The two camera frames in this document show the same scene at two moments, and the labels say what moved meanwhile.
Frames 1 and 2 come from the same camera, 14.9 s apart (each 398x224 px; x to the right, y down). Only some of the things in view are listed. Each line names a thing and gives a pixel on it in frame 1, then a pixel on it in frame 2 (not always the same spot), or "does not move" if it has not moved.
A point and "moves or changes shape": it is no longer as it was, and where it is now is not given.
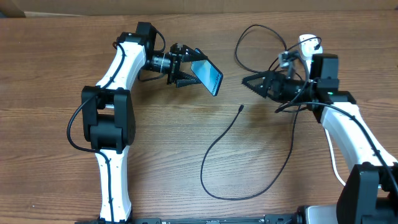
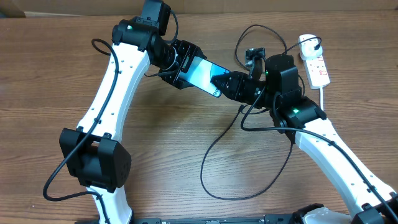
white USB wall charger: x=308 y=45 does not move
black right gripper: x=269 y=78 → x=236 y=92
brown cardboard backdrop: x=15 y=9 does not move
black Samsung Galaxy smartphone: x=207 y=74 moves or changes shape
